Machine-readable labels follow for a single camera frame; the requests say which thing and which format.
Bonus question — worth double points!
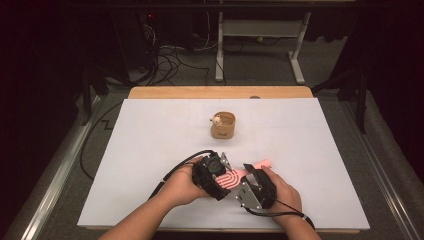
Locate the bundle of floor cables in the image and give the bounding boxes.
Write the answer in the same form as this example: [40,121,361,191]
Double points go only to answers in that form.
[139,13,214,86]

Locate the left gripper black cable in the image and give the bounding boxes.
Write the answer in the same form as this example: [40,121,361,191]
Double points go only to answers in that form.
[147,149,216,201]

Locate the wooden table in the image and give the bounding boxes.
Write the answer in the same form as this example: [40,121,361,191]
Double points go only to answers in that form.
[85,85,361,234]

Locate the aluminium rail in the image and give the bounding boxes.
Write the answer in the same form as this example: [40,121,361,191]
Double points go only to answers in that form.
[3,94,103,240]
[339,99,424,240]

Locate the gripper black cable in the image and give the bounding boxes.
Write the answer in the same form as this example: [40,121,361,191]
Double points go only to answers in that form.
[147,149,216,201]
[243,198,316,231]

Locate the pink hairbrush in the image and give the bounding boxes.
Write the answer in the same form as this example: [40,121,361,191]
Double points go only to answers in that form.
[214,158,273,192]

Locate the black stand legs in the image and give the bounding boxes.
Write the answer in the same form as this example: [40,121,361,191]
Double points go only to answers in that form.
[311,66,368,134]
[79,63,134,126]

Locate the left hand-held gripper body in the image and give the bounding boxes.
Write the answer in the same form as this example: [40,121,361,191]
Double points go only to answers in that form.
[192,151,234,196]

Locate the black floor cable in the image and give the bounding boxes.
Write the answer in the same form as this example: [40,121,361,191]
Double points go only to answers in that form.
[79,99,124,181]

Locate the person's left hand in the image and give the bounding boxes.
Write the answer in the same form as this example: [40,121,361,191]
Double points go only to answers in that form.
[162,156,209,208]

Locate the person's right hand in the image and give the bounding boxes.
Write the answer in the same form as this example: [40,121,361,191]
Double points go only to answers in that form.
[263,167,303,225]

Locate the dark computer case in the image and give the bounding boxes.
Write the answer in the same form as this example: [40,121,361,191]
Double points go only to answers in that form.
[113,9,194,71]

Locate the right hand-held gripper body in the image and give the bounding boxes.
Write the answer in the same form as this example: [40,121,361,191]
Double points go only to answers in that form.
[234,170,278,211]

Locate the white metal stand frame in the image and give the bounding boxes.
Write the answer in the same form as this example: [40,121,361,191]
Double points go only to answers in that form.
[214,11,313,85]

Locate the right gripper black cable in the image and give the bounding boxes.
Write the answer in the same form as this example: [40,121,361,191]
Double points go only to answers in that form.
[243,198,316,231]

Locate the tan holder with bear figure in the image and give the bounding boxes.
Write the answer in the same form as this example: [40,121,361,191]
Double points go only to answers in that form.
[209,111,237,140]

